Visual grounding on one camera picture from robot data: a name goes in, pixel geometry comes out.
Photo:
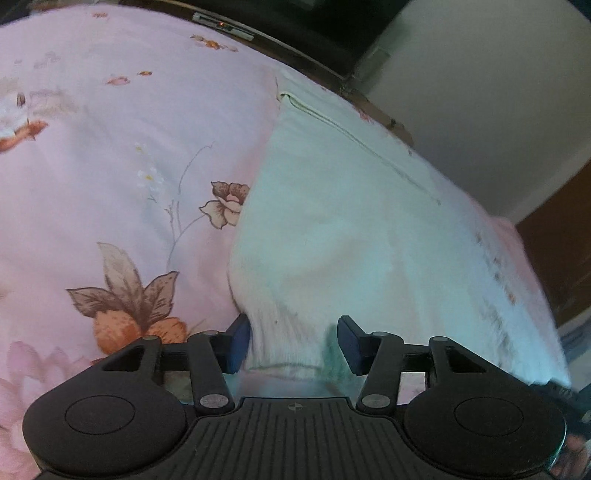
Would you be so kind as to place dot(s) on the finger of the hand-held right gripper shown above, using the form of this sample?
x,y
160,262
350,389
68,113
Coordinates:
x,y
565,399

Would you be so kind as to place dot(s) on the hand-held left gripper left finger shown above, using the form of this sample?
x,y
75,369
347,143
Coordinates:
x,y
238,342

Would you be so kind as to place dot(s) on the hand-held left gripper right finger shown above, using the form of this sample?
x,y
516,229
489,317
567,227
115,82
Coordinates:
x,y
348,344

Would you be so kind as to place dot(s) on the light green small garment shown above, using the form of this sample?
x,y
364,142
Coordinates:
x,y
346,207

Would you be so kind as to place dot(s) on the brown wooden door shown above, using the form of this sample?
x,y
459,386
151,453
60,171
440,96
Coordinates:
x,y
561,249

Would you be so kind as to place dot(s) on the pink floral bedsheet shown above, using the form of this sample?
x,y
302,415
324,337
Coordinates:
x,y
92,161

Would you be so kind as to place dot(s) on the large dark television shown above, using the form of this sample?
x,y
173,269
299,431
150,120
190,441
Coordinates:
x,y
295,23

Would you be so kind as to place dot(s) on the brown wooden bed frame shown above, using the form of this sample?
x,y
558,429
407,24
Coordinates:
x,y
323,69

